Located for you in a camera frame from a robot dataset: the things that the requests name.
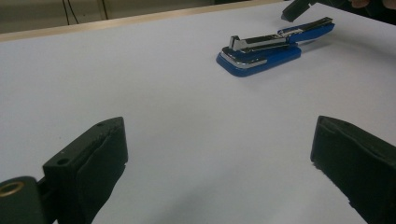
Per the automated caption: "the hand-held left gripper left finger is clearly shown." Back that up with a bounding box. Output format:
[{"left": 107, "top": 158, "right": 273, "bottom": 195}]
[{"left": 36, "top": 116, "right": 129, "bottom": 224}]

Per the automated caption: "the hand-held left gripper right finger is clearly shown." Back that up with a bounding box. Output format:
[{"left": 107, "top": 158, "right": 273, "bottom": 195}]
[{"left": 310, "top": 115, "right": 396, "bottom": 224}]

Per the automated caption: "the black hanging cable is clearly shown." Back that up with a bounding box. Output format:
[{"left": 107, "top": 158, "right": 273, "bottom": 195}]
[{"left": 61, "top": 0, "right": 80, "bottom": 25}]

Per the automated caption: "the blue stapler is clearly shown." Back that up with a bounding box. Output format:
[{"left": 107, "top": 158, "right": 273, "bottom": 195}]
[{"left": 215, "top": 17, "right": 336, "bottom": 77}]

